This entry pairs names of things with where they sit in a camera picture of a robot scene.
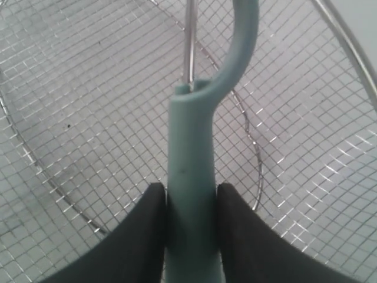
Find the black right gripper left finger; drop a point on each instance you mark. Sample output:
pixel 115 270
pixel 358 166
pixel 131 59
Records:
pixel 132 252

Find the teal handled peeler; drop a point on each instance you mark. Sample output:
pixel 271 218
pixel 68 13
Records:
pixel 192 251

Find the oval steel mesh basket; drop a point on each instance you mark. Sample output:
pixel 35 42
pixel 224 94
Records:
pixel 85 87

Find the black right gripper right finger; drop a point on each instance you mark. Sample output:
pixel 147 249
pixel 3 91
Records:
pixel 252 252

